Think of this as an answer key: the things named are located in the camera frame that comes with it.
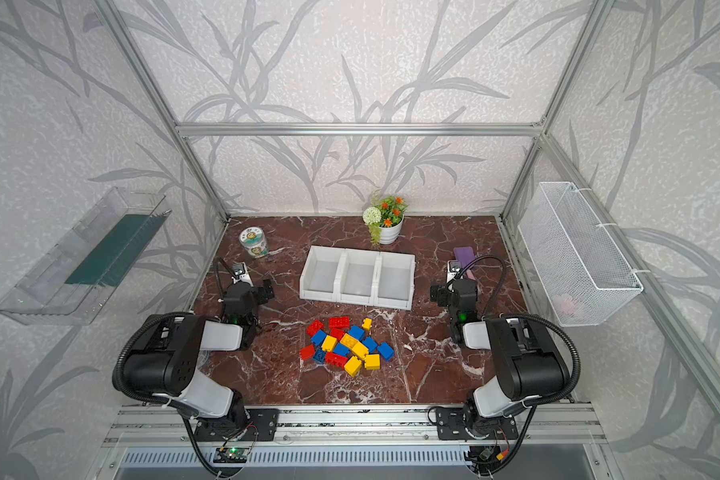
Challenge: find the red lego brick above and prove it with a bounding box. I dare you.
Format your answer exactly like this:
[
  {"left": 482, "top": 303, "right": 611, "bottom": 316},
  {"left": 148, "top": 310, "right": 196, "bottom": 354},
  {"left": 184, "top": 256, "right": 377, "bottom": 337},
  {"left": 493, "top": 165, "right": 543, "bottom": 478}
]
[
  {"left": 330, "top": 328, "right": 345, "bottom": 340},
  {"left": 306, "top": 320, "right": 324, "bottom": 337},
  {"left": 329, "top": 316, "right": 350, "bottom": 330},
  {"left": 299, "top": 345, "right": 316, "bottom": 361},
  {"left": 325, "top": 352, "right": 348, "bottom": 368}
]

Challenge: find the blue lego brick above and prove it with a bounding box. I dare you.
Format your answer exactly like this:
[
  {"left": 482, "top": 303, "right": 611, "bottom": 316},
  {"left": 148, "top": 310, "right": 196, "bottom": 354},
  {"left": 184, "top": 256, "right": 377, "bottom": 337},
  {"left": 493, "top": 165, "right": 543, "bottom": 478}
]
[
  {"left": 332, "top": 343, "right": 352, "bottom": 358},
  {"left": 348, "top": 326, "right": 366, "bottom": 341},
  {"left": 311, "top": 330, "right": 327, "bottom": 348},
  {"left": 362, "top": 337, "right": 378, "bottom": 354},
  {"left": 377, "top": 342, "right": 395, "bottom": 362}
]

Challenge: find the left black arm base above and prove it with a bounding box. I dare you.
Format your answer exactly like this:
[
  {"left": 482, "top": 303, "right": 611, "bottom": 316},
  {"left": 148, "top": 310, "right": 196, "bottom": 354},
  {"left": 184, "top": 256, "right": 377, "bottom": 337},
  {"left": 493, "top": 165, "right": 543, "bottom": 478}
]
[{"left": 193, "top": 408, "right": 280, "bottom": 442}]

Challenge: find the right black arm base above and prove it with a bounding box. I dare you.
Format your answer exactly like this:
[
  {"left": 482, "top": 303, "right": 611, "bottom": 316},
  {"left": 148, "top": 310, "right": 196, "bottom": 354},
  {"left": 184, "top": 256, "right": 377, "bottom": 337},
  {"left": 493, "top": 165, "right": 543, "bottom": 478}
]
[{"left": 427, "top": 405, "right": 519, "bottom": 442}]

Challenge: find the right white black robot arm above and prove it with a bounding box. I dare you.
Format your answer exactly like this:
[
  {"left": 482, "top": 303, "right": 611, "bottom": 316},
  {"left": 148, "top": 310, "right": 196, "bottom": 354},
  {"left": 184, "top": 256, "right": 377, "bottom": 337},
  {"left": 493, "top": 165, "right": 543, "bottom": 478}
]
[{"left": 430, "top": 255, "right": 582, "bottom": 423}]

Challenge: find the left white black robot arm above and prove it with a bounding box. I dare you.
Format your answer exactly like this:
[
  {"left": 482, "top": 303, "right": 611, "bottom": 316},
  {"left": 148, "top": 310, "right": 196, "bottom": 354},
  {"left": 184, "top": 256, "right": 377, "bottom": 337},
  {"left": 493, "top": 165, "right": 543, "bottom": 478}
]
[{"left": 112, "top": 258, "right": 275, "bottom": 422}]

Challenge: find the purple pink scoop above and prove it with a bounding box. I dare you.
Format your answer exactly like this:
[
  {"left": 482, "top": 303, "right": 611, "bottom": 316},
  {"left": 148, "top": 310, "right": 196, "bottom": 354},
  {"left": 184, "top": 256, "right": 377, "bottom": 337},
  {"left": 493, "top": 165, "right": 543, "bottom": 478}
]
[{"left": 448, "top": 247, "right": 475, "bottom": 280}]

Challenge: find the right white bin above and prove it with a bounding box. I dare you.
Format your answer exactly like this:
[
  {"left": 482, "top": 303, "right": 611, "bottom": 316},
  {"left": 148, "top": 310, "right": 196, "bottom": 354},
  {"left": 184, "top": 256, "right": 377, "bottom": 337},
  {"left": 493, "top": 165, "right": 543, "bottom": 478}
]
[{"left": 372, "top": 252, "right": 416, "bottom": 311}]

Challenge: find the white bin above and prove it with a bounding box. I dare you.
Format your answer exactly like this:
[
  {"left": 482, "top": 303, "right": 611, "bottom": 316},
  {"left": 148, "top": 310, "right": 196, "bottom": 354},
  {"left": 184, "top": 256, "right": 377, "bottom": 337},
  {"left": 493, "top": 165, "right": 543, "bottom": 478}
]
[
  {"left": 339, "top": 249, "right": 378, "bottom": 305},
  {"left": 372, "top": 252, "right": 416, "bottom": 311},
  {"left": 299, "top": 246, "right": 343, "bottom": 302}
]

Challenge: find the left white bin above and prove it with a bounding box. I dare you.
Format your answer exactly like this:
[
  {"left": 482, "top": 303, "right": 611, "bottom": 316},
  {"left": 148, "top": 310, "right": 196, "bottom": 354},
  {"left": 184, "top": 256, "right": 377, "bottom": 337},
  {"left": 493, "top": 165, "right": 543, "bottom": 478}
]
[{"left": 299, "top": 246, "right": 343, "bottom": 302}]

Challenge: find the blue lego brick low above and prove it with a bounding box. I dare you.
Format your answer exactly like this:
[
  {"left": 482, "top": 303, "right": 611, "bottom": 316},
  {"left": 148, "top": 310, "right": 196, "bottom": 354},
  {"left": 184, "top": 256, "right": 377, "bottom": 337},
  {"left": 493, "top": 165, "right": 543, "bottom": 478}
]
[{"left": 313, "top": 350, "right": 326, "bottom": 364}]

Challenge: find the pink item in basket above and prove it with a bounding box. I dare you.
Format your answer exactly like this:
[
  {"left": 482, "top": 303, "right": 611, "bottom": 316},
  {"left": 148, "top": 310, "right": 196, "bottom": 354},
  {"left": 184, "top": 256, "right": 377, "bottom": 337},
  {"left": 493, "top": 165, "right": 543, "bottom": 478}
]
[{"left": 553, "top": 294, "right": 580, "bottom": 317}]

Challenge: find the middle white bin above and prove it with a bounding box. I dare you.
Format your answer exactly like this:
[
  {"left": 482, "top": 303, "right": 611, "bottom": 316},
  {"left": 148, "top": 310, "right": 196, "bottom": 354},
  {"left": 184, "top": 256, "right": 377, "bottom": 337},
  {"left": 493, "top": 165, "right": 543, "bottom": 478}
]
[{"left": 339, "top": 249, "right": 378, "bottom": 305}]

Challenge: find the white potted flower plant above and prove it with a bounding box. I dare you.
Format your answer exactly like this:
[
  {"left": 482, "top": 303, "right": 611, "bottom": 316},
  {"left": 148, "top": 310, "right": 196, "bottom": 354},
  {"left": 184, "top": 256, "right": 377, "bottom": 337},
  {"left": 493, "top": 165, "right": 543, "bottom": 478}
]
[{"left": 362, "top": 190, "right": 408, "bottom": 247}]

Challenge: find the red flat lego brick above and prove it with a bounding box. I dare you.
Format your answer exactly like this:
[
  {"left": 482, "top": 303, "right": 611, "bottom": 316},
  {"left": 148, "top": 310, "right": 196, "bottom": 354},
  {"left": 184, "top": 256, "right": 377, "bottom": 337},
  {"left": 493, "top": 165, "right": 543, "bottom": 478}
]
[{"left": 325, "top": 352, "right": 348, "bottom": 368}]

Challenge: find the green mat in shelf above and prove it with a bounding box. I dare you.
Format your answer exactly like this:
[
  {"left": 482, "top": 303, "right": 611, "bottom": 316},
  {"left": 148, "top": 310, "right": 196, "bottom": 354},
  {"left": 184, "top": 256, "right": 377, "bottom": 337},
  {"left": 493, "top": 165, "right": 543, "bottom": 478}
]
[{"left": 65, "top": 214, "right": 150, "bottom": 286}]

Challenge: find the green circuit board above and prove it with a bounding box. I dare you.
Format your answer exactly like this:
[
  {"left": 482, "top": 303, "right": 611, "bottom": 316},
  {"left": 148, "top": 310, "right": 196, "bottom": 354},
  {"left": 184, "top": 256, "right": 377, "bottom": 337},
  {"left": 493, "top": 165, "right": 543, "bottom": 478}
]
[{"left": 213, "top": 447, "right": 251, "bottom": 464}]

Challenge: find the white wire mesh basket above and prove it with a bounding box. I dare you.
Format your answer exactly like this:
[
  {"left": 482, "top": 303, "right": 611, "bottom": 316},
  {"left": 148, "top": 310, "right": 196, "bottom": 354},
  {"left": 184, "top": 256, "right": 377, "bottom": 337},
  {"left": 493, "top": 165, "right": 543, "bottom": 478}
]
[{"left": 519, "top": 182, "right": 643, "bottom": 327}]

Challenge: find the clear plastic wall shelf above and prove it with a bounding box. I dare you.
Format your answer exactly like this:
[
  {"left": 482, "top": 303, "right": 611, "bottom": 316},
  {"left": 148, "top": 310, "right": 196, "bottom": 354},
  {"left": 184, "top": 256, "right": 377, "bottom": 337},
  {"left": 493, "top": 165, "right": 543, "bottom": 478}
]
[{"left": 0, "top": 187, "right": 172, "bottom": 326}]

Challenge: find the aluminium front rail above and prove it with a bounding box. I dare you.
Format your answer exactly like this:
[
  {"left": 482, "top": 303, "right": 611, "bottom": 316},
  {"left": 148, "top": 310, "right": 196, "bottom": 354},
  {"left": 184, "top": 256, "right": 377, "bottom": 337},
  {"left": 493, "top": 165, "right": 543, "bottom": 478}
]
[{"left": 103, "top": 403, "right": 607, "bottom": 448}]

